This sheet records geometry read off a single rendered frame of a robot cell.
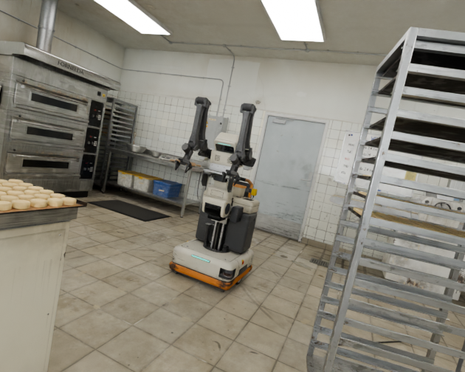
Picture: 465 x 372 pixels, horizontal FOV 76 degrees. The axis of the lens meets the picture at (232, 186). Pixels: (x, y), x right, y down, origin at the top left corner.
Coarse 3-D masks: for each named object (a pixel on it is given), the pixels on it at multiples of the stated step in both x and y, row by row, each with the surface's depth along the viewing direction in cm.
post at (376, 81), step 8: (376, 80) 159; (376, 88) 160; (368, 104) 161; (368, 112) 161; (368, 120) 161; (360, 136) 163; (360, 152) 163; (352, 168) 166; (352, 184) 165; (344, 200) 168; (344, 216) 167; (336, 248) 168; (328, 264) 172; (328, 272) 170; (328, 288) 171; (320, 304) 172; (320, 320) 172; (312, 336) 174; (312, 352) 174
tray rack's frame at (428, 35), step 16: (432, 32) 113; (448, 32) 112; (464, 32) 111; (400, 48) 128; (384, 64) 148; (464, 224) 157; (448, 288) 158; (432, 336) 163; (432, 352) 162; (320, 368) 166; (336, 368) 168
